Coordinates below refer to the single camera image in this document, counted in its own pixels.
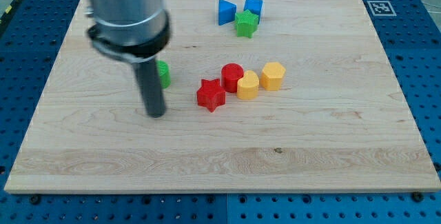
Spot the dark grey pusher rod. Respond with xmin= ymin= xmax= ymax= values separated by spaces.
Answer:
xmin=133 ymin=58 xmax=166 ymax=118

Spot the green cylinder block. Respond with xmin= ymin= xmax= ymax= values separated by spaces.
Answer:
xmin=157 ymin=60 xmax=171 ymax=89

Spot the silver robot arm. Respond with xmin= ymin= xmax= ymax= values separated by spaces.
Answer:
xmin=86 ymin=0 xmax=170 ymax=118

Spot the red star block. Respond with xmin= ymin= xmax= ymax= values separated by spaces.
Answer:
xmin=196 ymin=79 xmax=226 ymax=112

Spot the green star block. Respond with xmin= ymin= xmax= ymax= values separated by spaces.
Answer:
xmin=235 ymin=10 xmax=259 ymax=39

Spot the red cylinder block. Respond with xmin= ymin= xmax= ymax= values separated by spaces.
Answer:
xmin=221 ymin=63 xmax=244 ymax=93

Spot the blue triangle block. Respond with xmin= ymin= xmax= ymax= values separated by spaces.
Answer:
xmin=218 ymin=0 xmax=237 ymax=26

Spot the yellow heart block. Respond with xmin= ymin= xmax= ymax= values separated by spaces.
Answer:
xmin=236 ymin=70 xmax=260 ymax=100

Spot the wooden board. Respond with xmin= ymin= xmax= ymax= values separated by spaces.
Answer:
xmin=5 ymin=0 xmax=440 ymax=194

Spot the yellow hexagon block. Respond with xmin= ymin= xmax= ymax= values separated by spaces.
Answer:
xmin=260 ymin=62 xmax=286 ymax=91

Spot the blue cube block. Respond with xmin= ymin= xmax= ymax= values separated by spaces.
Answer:
xmin=243 ymin=0 xmax=263 ymax=23

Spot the white fiducial marker tag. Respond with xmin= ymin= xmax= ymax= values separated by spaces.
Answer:
xmin=367 ymin=0 xmax=396 ymax=17

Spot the black clamp ring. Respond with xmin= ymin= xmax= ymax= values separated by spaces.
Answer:
xmin=86 ymin=12 xmax=172 ymax=63

